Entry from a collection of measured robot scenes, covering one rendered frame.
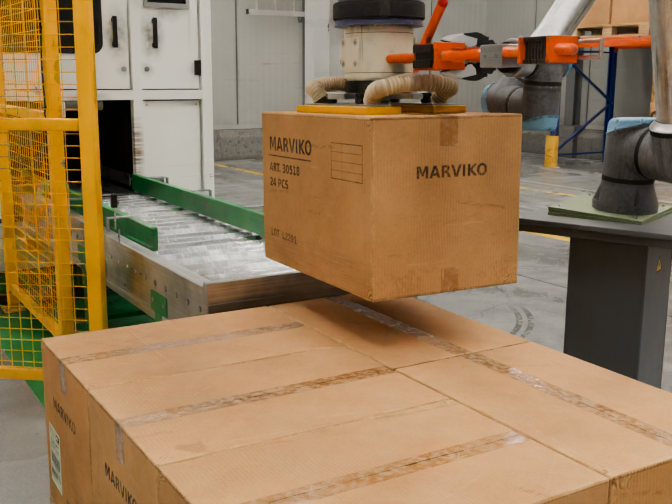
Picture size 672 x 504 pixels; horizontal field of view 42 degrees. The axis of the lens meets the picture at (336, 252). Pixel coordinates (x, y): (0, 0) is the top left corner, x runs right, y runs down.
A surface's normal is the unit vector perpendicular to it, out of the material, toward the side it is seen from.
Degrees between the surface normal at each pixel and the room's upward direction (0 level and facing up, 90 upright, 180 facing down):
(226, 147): 90
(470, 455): 0
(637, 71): 90
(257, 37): 90
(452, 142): 89
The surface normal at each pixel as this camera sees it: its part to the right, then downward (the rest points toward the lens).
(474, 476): 0.00, -0.98
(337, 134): -0.89, 0.09
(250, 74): 0.54, 0.17
